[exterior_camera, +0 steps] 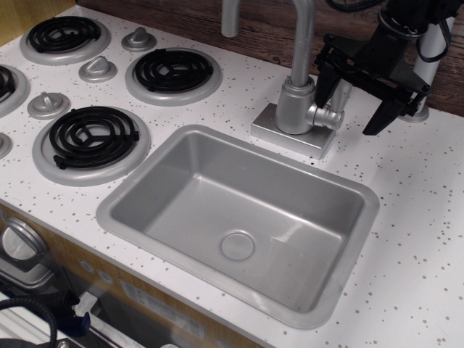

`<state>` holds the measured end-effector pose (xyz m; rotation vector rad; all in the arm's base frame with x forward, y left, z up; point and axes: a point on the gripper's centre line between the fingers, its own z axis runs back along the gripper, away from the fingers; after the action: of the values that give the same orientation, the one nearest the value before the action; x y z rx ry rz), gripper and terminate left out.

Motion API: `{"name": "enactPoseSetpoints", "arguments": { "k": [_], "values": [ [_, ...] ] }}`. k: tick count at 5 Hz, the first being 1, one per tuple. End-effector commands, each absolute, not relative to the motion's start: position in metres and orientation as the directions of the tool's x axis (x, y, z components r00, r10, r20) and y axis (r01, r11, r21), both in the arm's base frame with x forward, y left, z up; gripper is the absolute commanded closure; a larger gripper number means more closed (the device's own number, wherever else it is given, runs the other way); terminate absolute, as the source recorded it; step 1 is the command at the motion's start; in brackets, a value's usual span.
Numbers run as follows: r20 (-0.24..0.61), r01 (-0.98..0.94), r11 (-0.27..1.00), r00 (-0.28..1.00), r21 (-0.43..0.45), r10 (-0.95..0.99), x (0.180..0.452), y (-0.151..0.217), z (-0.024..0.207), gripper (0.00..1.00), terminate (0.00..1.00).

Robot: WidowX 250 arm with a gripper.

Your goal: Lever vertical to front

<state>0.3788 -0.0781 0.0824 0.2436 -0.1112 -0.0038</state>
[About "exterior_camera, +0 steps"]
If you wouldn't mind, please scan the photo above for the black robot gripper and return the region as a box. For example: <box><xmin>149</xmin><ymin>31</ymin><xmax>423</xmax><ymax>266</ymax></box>
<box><xmin>315</xmin><ymin>25</ymin><xmax>431</xmax><ymax>135</ymax></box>

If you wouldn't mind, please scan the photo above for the silver faucet lever handle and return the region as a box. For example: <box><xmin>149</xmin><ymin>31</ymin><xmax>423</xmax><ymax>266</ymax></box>
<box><xmin>305</xmin><ymin>80</ymin><xmax>352</xmax><ymax>131</ymax></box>

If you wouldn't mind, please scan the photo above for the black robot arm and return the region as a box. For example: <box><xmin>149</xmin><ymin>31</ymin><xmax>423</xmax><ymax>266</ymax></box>
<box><xmin>315</xmin><ymin>1</ymin><xmax>463</xmax><ymax>136</ymax></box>

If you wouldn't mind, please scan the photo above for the silver toy faucet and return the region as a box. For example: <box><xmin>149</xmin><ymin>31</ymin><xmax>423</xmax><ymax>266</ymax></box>
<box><xmin>221</xmin><ymin>0</ymin><xmax>337</xmax><ymax>160</ymax></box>

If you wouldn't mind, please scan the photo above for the white support pole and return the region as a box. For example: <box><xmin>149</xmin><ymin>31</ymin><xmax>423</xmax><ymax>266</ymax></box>
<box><xmin>398</xmin><ymin>14</ymin><xmax>456</xmax><ymax>123</ymax></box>

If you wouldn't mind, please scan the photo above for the grey plastic sink basin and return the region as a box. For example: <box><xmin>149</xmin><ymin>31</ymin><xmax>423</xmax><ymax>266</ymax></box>
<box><xmin>96</xmin><ymin>125</ymin><xmax>380</xmax><ymax>329</ymax></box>

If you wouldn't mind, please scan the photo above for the back right black burner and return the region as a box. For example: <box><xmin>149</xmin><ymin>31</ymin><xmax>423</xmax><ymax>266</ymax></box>
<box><xmin>125</xmin><ymin>48</ymin><xmax>222</xmax><ymax>107</ymax></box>

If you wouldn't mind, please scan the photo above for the black burner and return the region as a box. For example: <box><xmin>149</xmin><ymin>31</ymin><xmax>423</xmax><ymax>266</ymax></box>
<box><xmin>125</xmin><ymin>48</ymin><xmax>222</xmax><ymax>107</ymax></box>
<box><xmin>1</xmin><ymin>65</ymin><xmax>30</xmax><ymax>117</ymax></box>
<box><xmin>33</xmin><ymin>107</ymin><xmax>151</xmax><ymax>187</ymax></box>
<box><xmin>20</xmin><ymin>16</ymin><xmax>111</xmax><ymax>66</ymax></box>

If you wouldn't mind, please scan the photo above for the silver stove knob back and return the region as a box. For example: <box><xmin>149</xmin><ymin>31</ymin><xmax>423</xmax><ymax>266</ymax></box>
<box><xmin>121</xmin><ymin>27</ymin><xmax>157</xmax><ymax>52</ymax></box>

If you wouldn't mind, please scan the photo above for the silver stove knob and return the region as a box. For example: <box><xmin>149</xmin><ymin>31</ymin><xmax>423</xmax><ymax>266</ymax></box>
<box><xmin>27</xmin><ymin>92</ymin><xmax>70</xmax><ymax>120</ymax></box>
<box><xmin>78</xmin><ymin>56</ymin><xmax>117</xmax><ymax>83</ymax></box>
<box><xmin>121</xmin><ymin>27</ymin><xmax>157</xmax><ymax>52</ymax></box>

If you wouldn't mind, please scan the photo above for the silver stove knob middle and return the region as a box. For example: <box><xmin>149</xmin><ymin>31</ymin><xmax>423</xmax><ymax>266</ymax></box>
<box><xmin>78</xmin><ymin>56</ymin><xmax>117</xmax><ymax>83</ymax></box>

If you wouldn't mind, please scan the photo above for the front right black burner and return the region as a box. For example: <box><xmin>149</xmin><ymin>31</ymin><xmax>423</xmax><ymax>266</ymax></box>
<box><xmin>33</xmin><ymin>107</ymin><xmax>151</xmax><ymax>187</ymax></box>

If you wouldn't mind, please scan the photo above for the back left black burner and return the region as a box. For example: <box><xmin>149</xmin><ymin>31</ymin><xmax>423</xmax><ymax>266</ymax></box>
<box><xmin>20</xmin><ymin>16</ymin><xmax>111</xmax><ymax>66</ymax></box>

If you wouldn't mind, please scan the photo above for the silver stove knob front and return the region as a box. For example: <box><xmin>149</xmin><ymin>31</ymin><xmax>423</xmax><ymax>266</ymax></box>
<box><xmin>27</xmin><ymin>92</ymin><xmax>70</xmax><ymax>120</ymax></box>

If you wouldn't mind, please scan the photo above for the front left black burner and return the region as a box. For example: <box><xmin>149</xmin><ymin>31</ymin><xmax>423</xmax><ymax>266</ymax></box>
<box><xmin>1</xmin><ymin>65</ymin><xmax>30</xmax><ymax>117</ymax></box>

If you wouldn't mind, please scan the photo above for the silver stove knob edge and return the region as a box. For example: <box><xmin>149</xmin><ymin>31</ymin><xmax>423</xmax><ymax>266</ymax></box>
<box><xmin>0</xmin><ymin>133</ymin><xmax>12</xmax><ymax>159</ymax></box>

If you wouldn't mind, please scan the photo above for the silver oven dial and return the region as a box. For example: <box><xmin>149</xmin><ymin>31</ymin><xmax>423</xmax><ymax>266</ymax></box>
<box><xmin>1</xmin><ymin>217</ymin><xmax>48</xmax><ymax>271</ymax></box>

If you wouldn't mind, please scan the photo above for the black cable on pole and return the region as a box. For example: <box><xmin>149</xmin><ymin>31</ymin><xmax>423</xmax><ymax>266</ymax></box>
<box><xmin>416</xmin><ymin>14</ymin><xmax>454</xmax><ymax>65</ymax></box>

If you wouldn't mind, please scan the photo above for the silver oven door handle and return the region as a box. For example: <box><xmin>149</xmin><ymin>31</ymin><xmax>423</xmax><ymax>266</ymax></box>
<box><xmin>1</xmin><ymin>259</ymin><xmax>56</xmax><ymax>293</ymax></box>

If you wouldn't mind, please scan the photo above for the black cable lower left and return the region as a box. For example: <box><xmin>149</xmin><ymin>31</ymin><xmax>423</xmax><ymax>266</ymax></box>
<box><xmin>0</xmin><ymin>296</ymin><xmax>80</xmax><ymax>344</ymax></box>

